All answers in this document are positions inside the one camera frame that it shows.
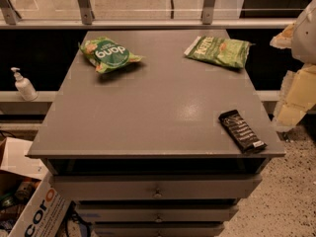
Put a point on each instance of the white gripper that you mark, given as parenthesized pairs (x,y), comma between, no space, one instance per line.
(305,39)

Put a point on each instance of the green jalapeno Kettle chip bag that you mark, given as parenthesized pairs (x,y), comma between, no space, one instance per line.
(232,53)

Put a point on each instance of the black rxbar chocolate bar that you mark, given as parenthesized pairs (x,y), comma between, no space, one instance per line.
(241,133)

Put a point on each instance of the green round-logo snack bag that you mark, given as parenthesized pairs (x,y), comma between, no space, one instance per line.
(107,55)

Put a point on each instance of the grey top drawer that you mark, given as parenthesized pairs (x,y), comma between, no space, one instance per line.
(155,187)

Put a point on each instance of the grey drawer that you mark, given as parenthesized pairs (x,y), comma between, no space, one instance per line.
(158,230)
(155,187)
(157,213)

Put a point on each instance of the grey middle drawer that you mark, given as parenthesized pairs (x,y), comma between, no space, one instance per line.
(157,213)

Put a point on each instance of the grey bottom drawer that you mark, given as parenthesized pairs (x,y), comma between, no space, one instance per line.
(158,230)

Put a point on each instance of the white pump sanitizer bottle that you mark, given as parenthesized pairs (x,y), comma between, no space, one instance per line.
(24,85)

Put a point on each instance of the white cardboard box with lettering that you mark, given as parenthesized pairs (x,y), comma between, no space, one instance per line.
(30,205)

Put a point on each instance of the metal railing post right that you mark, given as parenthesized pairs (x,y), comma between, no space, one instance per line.
(207,11)

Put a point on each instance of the metal railing post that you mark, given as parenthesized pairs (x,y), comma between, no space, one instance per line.
(86,12)
(10,14)
(207,11)

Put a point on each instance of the metal railing post middle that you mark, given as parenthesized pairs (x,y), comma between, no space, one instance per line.
(86,12)

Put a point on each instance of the metal railing post left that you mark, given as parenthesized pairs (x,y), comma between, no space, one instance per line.
(10,14)

